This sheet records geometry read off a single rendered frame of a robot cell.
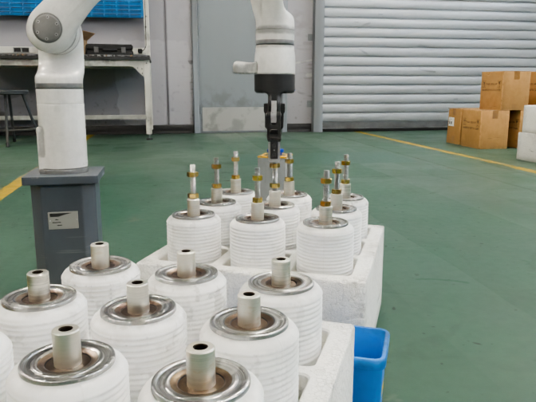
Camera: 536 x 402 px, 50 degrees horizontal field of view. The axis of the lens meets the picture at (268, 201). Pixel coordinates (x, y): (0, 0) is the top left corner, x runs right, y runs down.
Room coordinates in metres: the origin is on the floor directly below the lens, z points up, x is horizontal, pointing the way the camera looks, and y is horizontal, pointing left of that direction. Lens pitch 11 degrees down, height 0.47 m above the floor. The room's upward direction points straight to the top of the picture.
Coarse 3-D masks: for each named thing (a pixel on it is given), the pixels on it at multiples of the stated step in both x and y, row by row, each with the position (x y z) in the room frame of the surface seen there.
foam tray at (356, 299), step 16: (368, 240) 1.09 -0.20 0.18; (160, 256) 0.98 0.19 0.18; (224, 256) 0.98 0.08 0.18; (288, 256) 1.00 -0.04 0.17; (368, 256) 0.98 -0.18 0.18; (144, 272) 0.94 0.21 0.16; (224, 272) 0.90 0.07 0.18; (240, 272) 0.89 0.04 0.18; (256, 272) 0.89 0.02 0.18; (368, 272) 0.89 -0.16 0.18; (240, 288) 0.89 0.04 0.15; (336, 288) 0.85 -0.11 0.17; (352, 288) 0.84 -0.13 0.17; (368, 288) 0.89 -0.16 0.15; (336, 304) 0.85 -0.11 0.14; (352, 304) 0.84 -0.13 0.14; (368, 304) 0.90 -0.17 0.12; (336, 320) 0.85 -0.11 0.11; (352, 320) 0.84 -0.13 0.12; (368, 320) 0.91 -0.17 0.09
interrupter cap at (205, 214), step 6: (180, 210) 1.02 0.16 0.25; (186, 210) 1.02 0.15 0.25; (204, 210) 1.02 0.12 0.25; (210, 210) 1.02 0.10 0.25; (174, 216) 0.97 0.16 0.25; (180, 216) 0.97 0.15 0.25; (186, 216) 0.97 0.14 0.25; (198, 216) 0.97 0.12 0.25; (204, 216) 0.97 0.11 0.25; (210, 216) 0.97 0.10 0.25
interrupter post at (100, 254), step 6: (90, 246) 0.69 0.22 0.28; (96, 246) 0.69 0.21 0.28; (102, 246) 0.69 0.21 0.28; (96, 252) 0.69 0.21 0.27; (102, 252) 0.69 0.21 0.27; (108, 252) 0.70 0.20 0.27; (96, 258) 0.69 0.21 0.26; (102, 258) 0.69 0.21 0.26; (108, 258) 0.70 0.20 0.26; (96, 264) 0.69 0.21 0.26; (102, 264) 0.69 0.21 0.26; (108, 264) 0.70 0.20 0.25
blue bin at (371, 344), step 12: (360, 336) 0.81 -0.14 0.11; (372, 336) 0.80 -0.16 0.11; (384, 336) 0.78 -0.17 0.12; (360, 348) 0.81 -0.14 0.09; (372, 348) 0.80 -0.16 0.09; (384, 348) 0.74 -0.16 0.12; (360, 360) 0.71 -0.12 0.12; (372, 360) 0.70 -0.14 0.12; (384, 360) 0.71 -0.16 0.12; (360, 372) 0.71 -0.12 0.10; (372, 372) 0.71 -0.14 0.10; (360, 384) 0.71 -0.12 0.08; (372, 384) 0.71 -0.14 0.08; (360, 396) 0.71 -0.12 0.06; (372, 396) 0.71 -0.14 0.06
